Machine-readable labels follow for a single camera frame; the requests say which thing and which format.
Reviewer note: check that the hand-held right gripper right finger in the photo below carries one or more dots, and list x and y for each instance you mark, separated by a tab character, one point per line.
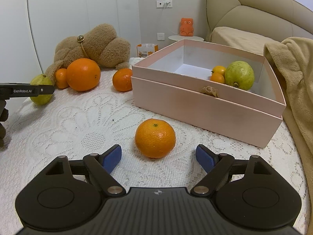
206	158

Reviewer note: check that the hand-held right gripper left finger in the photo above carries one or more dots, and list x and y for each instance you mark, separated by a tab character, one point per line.
112	158

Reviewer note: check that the green guava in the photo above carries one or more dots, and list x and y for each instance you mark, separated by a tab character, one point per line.
239	76
41	79

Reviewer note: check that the small orange mandarin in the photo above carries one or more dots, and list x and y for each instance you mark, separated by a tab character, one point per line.
61	78

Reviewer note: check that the pink cardboard box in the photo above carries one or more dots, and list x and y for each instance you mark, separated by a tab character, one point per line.
195	112

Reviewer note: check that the large orange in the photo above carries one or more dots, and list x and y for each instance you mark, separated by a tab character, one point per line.
83	74

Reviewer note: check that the small orange kumquat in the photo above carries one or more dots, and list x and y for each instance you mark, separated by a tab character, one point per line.
217	78

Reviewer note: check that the yellow-orange small citrus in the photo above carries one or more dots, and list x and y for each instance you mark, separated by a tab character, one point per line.
219	69

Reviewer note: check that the brown plush toy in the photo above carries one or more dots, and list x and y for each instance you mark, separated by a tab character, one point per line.
102	44

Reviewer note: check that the white and orange paper bag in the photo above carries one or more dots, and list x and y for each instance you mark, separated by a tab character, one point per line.
146	51

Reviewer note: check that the beige fleece blanket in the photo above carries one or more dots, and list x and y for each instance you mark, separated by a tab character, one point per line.
298	78

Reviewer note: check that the beige covered mattress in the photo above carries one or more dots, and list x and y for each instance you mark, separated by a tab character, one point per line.
234	39

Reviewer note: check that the round white side table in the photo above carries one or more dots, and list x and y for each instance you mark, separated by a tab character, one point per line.
176	38

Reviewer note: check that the orange bear figurine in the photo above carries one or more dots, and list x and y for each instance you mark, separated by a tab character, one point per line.
187	27

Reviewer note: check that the beige upholstered headboard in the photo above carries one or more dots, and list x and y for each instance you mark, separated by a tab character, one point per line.
256	0

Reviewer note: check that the white wall socket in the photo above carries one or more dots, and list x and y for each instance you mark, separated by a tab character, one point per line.
164	4

